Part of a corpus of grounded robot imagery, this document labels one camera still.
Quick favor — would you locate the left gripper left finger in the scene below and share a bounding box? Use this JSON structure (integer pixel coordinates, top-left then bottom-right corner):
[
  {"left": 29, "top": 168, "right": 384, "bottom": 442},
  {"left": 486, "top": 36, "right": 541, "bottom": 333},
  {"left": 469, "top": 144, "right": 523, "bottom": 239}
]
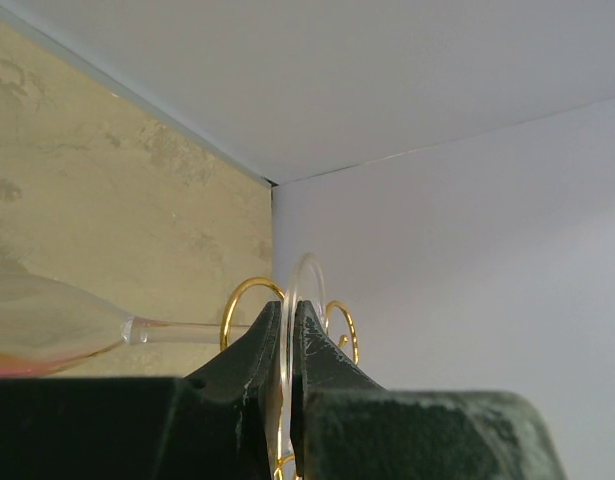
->
[{"left": 0, "top": 301, "right": 281, "bottom": 479}]

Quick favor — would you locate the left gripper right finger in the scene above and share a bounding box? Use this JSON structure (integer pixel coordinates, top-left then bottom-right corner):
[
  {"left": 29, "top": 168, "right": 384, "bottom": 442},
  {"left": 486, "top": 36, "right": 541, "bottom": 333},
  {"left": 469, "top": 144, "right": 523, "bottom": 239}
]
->
[{"left": 291, "top": 301, "right": 566, "bottom": 479}]

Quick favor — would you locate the clear wine glass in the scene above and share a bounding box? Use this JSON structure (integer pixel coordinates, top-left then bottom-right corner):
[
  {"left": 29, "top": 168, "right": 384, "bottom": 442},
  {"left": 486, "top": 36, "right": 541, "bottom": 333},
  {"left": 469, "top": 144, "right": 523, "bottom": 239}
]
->
[{"left": 0, "top": 272, "right": 297, "bottom": 479}]

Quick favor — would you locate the gold wine glass rack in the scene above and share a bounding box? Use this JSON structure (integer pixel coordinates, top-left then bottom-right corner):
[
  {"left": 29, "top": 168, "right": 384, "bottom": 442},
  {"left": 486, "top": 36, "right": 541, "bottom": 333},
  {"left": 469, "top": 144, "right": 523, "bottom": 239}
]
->
[{"left": 219, "top": 276, "right": 361, "bottom": 480}]

